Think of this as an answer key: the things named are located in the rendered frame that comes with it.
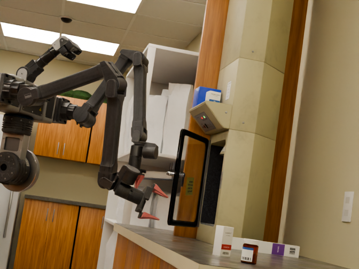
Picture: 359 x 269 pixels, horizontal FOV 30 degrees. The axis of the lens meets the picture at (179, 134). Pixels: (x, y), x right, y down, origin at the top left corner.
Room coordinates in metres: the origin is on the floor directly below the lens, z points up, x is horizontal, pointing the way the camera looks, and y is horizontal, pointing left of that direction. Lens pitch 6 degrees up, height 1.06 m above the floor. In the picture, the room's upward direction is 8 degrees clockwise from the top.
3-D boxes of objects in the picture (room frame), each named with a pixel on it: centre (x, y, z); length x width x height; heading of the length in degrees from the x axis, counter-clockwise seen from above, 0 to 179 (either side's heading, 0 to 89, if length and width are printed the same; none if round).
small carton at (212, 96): (2.81, -0.12, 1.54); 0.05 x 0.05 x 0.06; 16
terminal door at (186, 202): (2.86, -0.07, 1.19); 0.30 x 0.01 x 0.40; 156
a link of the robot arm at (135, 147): (3.07, 0.18, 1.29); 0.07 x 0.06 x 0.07; 71
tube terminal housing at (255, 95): (2.88, -0.29, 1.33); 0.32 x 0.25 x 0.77; 10
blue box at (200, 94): (2.93, -0.10, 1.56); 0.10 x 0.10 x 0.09; 10
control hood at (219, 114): (2.85, -0.11, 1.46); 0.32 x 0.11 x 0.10; 10
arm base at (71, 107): (3.22, 0.55, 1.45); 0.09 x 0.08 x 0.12; 161
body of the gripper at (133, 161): (3.07, 0.18, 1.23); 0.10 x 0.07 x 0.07; 116
